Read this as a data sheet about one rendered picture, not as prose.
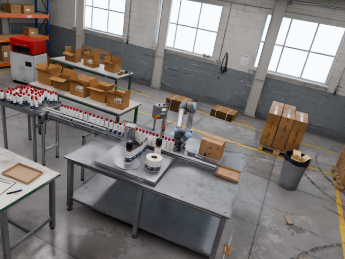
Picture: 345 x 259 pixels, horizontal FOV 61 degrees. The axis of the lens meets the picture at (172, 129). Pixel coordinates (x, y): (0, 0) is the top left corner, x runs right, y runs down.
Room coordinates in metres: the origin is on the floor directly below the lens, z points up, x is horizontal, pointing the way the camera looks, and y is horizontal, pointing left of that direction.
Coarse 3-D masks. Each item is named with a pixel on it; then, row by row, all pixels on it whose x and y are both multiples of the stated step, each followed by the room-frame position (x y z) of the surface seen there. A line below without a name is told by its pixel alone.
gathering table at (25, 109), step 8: (0, 104) 4.17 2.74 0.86; (8, 104) 4.12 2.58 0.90; (48, 104) 4.45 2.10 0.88; (56, 104) 4.51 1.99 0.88; (24, 112) 4.03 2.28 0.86; (32, 112) 3.98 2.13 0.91; (40, 112) 4.10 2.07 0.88; (56, 112) 4.52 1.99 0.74; (32, 120) 4.02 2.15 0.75; (32, 128) 4.02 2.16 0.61
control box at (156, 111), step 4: (156, 104) 3.70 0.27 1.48; (160, 104) 3.73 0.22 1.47; (156, 108) 3.64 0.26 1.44; (160, 108) 3.66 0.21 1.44; (152, 112) 3.69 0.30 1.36; (156, 112) 3.63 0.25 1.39; (160, 112) 3.66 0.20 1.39; (152, 116) 3.68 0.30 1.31; (156, 116) 3.63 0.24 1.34; (160, 116) 3.67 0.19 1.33; (164, 116) 3.71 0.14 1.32
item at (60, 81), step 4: (64, 68) 5.84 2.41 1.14; (64, 72) 5.82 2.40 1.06; (68, 72) 5.80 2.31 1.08; (72, 72) 5.78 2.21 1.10; (52, 76) 5.55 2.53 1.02; (56, 76) 5.66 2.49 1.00; (60, 76) 5.77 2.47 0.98; (64, 76) 5.80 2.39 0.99; (68, 76) 5.77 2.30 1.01; (52, 80) 5.58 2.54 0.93; (56, 80) 5.41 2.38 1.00; (60, 80) 5.42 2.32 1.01; (64, 80) 5.44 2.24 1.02; (68, 80) 5.49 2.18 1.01; (56, 84) 5.54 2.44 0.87; (60, 84) 5.52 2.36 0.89; (64, 84) 5.50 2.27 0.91; (68, 84) 5.48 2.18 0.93; (56, 88) 5.54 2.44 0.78; (60, 88) 5.52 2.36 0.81; (64, 88) 5.49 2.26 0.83; (68, 88) 5.51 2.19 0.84
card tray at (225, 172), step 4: (220, 164) 3.48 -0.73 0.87; (220, 168) 3.44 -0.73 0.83; (224, 168) 3.45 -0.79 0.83; (228, 168) 3.44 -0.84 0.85; (232, 168) 3.43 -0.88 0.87; (216, 172) 3.31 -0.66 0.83; (220, 172) 3.33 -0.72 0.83; (224, 172) 3.35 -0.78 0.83; (228, 172) 3.37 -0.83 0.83; (232, 172) 3.38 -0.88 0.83; (236, 172) 3.40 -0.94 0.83; (240, 172) 3.40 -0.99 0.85; (220, 176) 3.22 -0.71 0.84; (224, 176) 3.20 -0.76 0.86; (228, 176) 3.26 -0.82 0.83; (232, 176) 3.28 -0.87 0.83; (236, 176) 3.30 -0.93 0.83; (232, 180) 3.17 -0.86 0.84; (236, 180) 3.16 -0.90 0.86
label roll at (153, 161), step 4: (148, 156) 3.08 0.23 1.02; (152, 156) 3.12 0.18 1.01; (156, 156) 3.12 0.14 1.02; (160, 156) 3.13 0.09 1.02; (148, 160) 3.01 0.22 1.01; (152, 160) 3.00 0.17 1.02; (156, 160) 3.02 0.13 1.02; (160, 160) 3.03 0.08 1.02; (148, 164) 3.00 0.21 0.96; (152, 164) 2.99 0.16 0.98; (156, 164) 3.00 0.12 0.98; (160, 164) 3.05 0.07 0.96; (148, 168) 3.00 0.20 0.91; (152, 168) 2.99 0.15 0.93; (156, 168) 3.00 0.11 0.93; (160, 168) 3.06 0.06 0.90
